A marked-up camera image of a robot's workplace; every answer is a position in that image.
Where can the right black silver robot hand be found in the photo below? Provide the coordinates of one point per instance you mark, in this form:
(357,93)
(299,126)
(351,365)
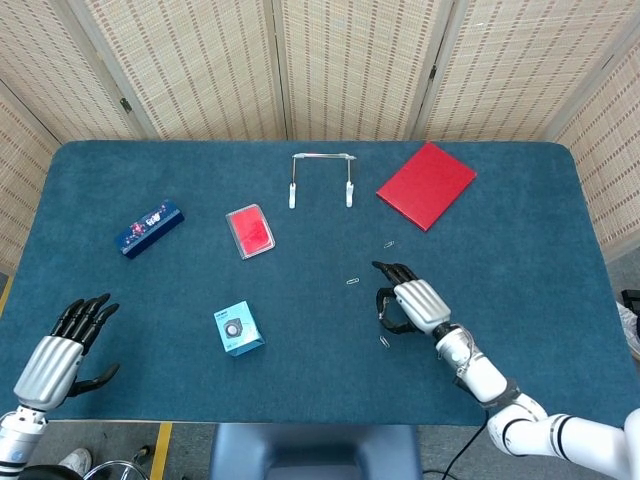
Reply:
(420,305)

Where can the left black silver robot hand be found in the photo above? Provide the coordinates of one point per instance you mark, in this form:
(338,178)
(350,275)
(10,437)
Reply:
(47,370)

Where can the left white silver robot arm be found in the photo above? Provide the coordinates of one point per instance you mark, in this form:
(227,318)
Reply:
(17,437)

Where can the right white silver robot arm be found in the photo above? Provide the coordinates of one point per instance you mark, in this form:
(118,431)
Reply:
(500,390)

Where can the white sneaker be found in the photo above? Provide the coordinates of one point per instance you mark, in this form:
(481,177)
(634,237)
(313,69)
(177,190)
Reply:
(633,330)
(77,460)

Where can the red hardcover notebook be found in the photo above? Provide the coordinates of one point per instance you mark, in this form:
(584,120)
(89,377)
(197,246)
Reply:
(426,186)

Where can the blue felt table cloth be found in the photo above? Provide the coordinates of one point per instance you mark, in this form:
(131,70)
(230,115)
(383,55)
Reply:
(310,375)

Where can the dark blue patterned box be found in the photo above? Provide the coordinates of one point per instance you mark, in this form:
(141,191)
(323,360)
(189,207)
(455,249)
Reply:
(149,229)

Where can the blue grey robot torso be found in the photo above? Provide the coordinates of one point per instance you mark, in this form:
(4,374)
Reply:
(315,452)

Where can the woven bamboo screen panel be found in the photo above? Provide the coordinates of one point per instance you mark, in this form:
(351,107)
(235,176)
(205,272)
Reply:
(607,165)
(20,190)
(185,65)
(520,65)
(60,65)
(355,65)

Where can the small teal product box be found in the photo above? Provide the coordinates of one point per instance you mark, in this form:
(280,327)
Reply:
(237,329)

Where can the red ink pad clear case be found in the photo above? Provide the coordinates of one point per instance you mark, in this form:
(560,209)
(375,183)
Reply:
(250,231)

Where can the dark metal screen hinge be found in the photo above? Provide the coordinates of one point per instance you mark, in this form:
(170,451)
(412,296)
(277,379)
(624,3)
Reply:
(434,71)
(125,105)

